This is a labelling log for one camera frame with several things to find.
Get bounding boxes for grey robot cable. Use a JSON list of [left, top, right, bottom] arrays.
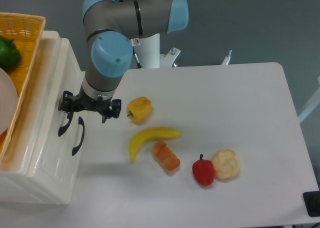
[[129, 39, 144, 69]]

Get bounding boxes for green toy bell pepper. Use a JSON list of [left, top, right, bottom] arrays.
[[0, 36, 21, 71]]

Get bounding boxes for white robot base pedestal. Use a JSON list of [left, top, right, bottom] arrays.
[[128, 33, 182, 70]]

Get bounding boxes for yellow toy banana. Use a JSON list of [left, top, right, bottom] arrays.
[[128, 126, 182, 163]]

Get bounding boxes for orange toy croissant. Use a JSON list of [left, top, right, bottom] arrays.
[[151, 141, 181, 175]]

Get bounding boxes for beige toy bread roll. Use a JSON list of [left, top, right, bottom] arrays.
[[211, 149, 240, 180]]

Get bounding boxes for white drawer cabinet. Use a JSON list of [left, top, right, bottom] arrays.
[[0, 30, 90, 205]]

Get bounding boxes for black device at edge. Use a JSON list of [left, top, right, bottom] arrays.
[[302, 190, 320, 217]]

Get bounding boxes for yellow toy bell pepper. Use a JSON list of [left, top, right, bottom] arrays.
[[126, 96, 152, 124]]

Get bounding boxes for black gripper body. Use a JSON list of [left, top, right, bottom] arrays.
[[58, 88, 122, 119]]

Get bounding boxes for yellow wicker basket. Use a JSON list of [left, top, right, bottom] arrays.
[[0, 12, 46, 159]]

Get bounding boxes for white metal frame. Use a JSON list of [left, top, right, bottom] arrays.
[[297, 87, 320, 124]]

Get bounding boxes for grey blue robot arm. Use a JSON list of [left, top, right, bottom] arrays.
[[58, 0, 189, 121]]

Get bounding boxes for red toy bell pepper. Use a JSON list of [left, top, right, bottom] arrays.
[[192, 153, 215, 187]]

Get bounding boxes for white plate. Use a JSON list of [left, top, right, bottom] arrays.
[[0, 68, 18, 134]]

